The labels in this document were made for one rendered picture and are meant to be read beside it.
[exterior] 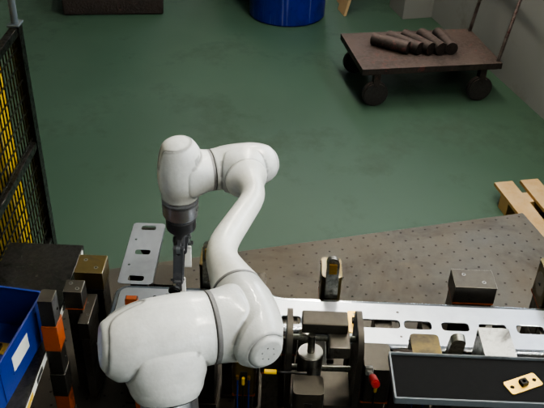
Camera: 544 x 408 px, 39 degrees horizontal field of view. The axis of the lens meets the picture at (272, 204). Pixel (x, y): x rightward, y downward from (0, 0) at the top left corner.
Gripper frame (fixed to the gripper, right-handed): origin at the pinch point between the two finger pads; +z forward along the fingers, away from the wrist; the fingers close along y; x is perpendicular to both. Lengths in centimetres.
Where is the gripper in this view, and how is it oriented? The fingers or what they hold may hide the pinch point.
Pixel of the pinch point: (183, 277)
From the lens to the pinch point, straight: 205.9
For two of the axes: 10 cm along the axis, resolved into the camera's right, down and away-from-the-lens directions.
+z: -0.4, 8.2, 5.8
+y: 0.3, -5.8, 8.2
